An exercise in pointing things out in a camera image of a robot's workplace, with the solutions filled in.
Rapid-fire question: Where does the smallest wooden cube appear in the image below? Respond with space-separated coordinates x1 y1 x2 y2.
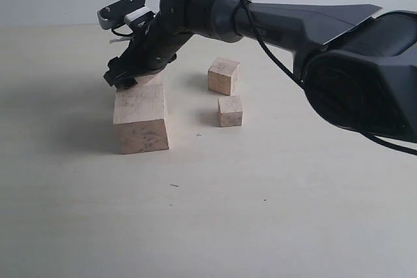
218 96 243 127

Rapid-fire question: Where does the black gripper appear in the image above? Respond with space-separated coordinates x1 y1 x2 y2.
104 0 215 90

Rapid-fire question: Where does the second largest wooden cube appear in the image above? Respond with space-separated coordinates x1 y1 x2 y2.
136 72 164 87

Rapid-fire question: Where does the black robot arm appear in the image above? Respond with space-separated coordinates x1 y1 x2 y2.
98 0 416 143

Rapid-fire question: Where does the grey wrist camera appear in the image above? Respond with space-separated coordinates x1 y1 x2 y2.
97 0 151 30

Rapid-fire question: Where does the third largest wooden cube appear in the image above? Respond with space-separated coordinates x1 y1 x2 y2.
207 57 240 96

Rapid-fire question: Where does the black cable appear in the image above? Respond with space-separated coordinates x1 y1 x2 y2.
181 0 417 157

